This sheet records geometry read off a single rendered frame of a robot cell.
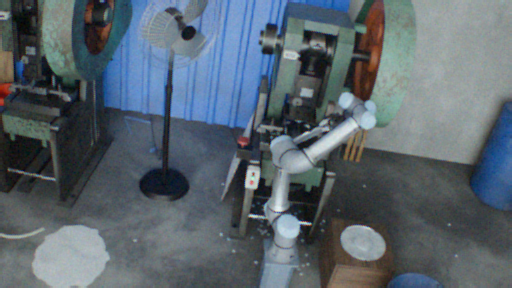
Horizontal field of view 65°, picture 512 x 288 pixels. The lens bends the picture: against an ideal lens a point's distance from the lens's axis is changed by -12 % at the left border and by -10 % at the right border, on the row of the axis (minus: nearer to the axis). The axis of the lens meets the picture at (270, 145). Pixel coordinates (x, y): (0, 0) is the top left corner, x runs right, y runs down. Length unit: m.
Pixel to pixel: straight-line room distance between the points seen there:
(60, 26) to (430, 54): 3.03
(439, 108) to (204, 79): 2.22
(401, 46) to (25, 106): 2.39
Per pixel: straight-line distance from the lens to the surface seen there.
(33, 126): 3.13
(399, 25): 2.42
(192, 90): 4.09
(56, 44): 2.55
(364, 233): 2.89
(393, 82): 2.39
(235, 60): 3.94
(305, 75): 2.67
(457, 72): 4.30
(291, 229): 2.29
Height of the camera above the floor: 2.22
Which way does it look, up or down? 33 degrees down
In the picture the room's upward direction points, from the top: 12 degrees clockwise
